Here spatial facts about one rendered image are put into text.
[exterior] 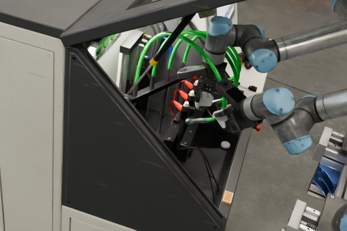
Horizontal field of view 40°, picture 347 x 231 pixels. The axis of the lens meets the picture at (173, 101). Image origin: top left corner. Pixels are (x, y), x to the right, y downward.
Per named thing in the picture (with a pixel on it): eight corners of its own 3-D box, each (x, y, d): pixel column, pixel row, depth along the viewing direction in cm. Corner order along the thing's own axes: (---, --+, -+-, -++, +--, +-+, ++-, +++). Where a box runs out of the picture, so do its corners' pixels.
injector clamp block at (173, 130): (182, 175, 190) (189, 146, 181) (158, 167, 192) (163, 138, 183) (203, 127, 217) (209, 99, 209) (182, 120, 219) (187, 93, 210)
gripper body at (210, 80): (217, 98, 168) (224, 69, 161) (193, 92, 169) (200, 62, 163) (221, 87, 174) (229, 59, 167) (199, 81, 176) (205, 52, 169)
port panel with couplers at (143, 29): (138, 80, 200) (146, 12, 183) (130, 78, 201) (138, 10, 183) (147, 66, 211) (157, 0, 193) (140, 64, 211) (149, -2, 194)
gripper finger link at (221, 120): (213, 132, 159) (229, 128, 151) (205, 116, 159) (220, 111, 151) (220, 128, 161) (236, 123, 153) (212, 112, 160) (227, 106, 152)
